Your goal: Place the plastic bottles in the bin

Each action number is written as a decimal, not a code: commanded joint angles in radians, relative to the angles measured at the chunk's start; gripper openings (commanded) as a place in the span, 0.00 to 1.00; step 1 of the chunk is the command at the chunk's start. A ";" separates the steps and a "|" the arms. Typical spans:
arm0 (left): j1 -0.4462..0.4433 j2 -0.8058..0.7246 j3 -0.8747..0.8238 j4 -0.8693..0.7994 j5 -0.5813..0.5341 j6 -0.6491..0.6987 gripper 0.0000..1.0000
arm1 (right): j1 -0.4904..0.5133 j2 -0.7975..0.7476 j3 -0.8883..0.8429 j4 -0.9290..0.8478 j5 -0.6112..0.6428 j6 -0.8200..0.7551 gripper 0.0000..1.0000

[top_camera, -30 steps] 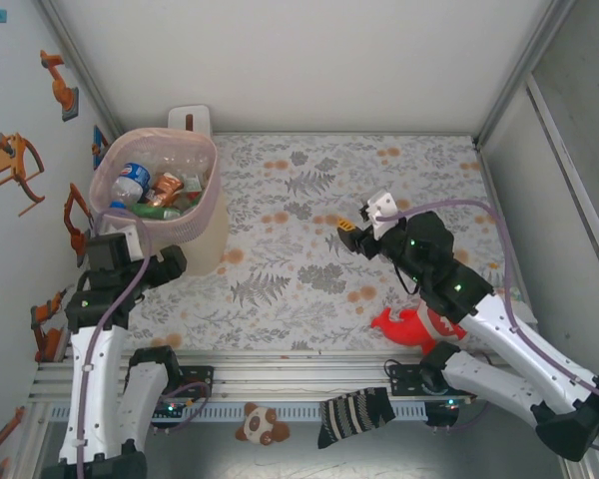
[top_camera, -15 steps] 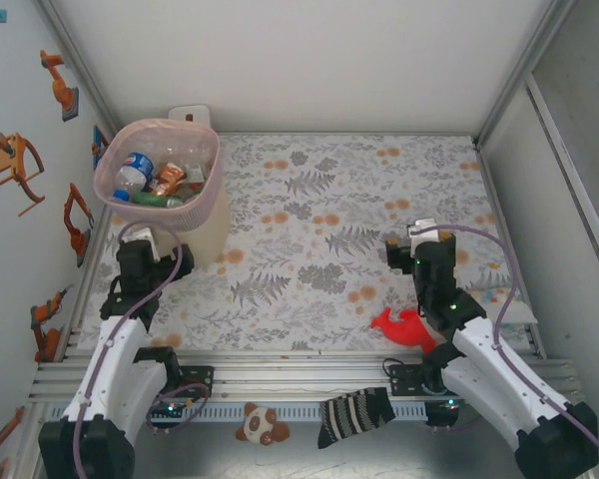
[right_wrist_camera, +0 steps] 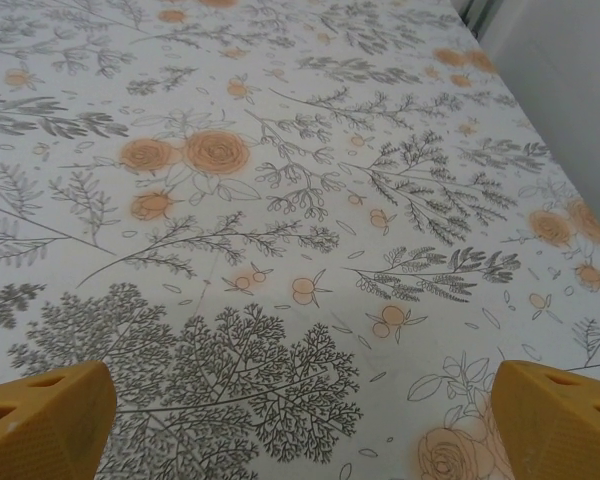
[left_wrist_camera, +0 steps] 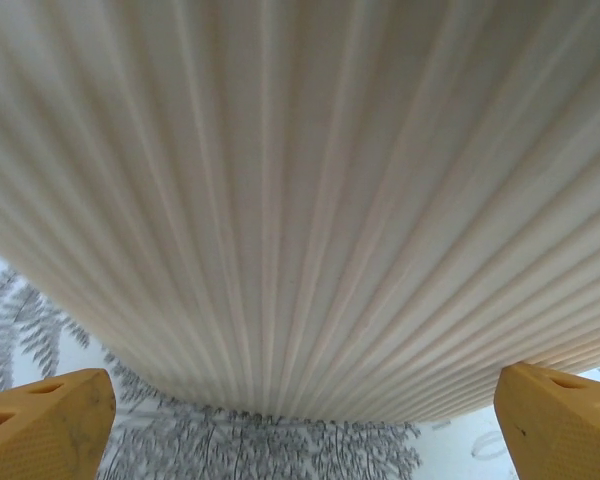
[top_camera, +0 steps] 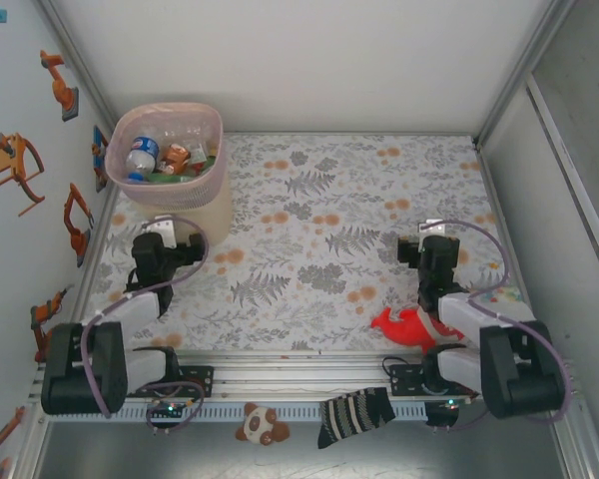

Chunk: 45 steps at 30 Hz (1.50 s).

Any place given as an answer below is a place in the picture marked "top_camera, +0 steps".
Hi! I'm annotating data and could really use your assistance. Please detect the brown coffee label bottle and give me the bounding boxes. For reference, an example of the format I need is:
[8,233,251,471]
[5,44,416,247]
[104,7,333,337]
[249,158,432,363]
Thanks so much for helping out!
[158,142,192,175]

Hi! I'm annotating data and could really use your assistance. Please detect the clear unlabelled bottle white cap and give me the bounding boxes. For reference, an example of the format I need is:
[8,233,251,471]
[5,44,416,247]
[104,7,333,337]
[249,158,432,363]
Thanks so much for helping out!
[162,124,209,151]

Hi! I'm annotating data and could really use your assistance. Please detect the clear bottle blue label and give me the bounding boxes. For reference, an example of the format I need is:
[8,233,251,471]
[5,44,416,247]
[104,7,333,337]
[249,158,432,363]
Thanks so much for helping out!
[124,134,162,184]

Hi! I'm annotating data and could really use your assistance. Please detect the cream ribbed waste bin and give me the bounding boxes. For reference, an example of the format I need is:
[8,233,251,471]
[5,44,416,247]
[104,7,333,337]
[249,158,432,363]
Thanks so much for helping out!
[127,164,234,246]

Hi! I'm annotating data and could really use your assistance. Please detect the pink mesh bin liner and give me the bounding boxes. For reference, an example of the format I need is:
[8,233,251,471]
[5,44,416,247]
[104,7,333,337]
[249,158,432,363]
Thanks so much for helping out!
[104,102,225,214]

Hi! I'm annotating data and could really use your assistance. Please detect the red shark plush toy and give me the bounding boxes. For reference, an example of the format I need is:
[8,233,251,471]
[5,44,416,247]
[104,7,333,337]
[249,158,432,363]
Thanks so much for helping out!
[370,306,468,356]

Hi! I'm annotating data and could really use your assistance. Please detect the black striped sock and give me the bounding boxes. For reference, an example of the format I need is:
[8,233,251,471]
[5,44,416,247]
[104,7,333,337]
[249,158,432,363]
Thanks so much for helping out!
[317,386,396,450]

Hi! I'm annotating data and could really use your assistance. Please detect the brown white panda plush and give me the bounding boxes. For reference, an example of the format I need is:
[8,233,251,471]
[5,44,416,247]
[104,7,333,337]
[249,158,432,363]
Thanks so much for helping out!
[235,402,291,445]

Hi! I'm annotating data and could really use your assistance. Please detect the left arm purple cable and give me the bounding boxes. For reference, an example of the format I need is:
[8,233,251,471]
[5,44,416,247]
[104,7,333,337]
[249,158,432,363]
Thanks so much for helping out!
[81,215,212,436]

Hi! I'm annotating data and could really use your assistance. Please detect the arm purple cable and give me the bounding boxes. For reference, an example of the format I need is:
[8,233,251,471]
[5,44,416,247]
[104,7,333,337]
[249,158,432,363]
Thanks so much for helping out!
[81,215,212,436]
[428,221,575,434]

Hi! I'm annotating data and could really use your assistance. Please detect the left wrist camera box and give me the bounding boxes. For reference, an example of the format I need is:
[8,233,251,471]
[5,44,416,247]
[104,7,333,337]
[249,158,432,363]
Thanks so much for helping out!
[143,216,177,249]

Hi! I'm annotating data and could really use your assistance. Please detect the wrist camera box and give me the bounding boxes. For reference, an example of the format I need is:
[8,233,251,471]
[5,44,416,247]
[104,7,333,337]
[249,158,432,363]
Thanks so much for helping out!
[417,218,450,240]
[143,216,177,249]

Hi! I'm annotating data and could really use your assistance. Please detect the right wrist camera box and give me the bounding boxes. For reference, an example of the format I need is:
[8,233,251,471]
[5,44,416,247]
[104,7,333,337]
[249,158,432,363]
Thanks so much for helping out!
[417,218,450,240]

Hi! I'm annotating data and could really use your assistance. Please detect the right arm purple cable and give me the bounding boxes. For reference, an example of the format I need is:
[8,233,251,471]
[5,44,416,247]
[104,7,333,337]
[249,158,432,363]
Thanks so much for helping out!
[428,221,575,434]

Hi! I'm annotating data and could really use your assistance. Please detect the blue orange framed wall sticker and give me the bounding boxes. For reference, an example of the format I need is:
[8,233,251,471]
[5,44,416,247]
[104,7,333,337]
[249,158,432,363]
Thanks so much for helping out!
[92,124,112,194]

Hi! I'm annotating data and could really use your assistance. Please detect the aluminium mounting rail beam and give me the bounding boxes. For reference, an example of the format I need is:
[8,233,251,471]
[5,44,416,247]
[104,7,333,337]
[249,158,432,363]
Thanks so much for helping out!
[27,350,583,403]

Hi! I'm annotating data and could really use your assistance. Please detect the white slotted cable duct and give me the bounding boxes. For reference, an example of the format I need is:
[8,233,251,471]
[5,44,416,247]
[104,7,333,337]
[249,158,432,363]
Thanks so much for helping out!
[47,401,430,424]

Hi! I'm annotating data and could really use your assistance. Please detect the orange claw machine wall sticker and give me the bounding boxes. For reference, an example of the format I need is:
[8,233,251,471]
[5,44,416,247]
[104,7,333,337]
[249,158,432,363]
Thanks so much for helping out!
[0,132,47,218]

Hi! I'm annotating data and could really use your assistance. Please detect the aluminium frame post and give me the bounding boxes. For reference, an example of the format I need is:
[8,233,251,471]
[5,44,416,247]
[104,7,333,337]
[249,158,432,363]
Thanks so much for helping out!
[473,0,579,151]
[38,0,119,134]

